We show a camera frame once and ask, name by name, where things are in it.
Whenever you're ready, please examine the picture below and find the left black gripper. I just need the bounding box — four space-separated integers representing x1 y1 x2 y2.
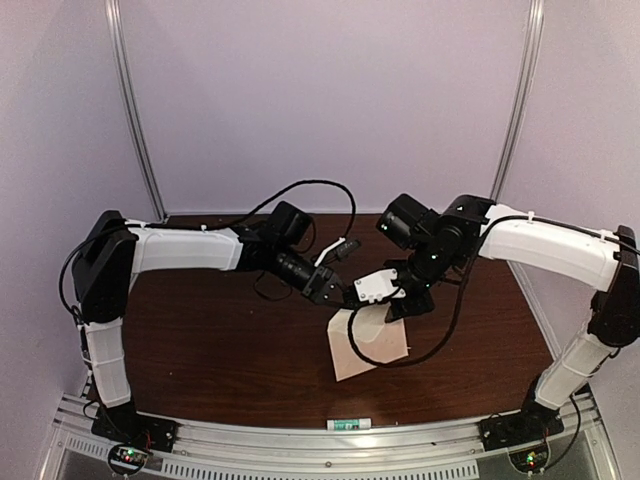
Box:
270 243 357 311

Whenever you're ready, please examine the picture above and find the beige envelope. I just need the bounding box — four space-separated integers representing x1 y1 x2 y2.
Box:
326 305 409 382

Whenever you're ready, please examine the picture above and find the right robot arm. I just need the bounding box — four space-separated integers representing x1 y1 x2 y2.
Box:
377 194 639 442

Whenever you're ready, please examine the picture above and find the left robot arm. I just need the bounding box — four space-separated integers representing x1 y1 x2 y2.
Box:
65 202 344 444

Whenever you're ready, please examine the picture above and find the green white glue stick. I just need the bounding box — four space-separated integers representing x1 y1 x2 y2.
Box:
326 418 372 431

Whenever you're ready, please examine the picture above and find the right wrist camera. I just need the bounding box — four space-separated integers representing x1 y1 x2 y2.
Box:
353 269 406 304

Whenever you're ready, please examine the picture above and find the left black cable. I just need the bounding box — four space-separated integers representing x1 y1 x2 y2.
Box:
57 179 357 321

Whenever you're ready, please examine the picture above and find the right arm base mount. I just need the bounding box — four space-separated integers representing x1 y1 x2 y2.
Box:
478 402 564 451

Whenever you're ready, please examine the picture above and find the aluminium front rail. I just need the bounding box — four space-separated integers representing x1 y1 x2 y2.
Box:
36 393 621 479

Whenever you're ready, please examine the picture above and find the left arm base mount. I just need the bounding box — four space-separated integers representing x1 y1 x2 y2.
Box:
91 399 178 453

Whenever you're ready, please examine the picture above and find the right aluminium frame post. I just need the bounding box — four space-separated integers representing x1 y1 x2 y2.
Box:
490 0 545 201

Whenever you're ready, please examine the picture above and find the aluminium frame post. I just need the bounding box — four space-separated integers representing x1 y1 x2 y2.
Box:
104 0 167 221
490 0 545 201

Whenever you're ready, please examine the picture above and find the left aluminium frame post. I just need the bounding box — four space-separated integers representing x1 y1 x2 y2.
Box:
104 0 167 221

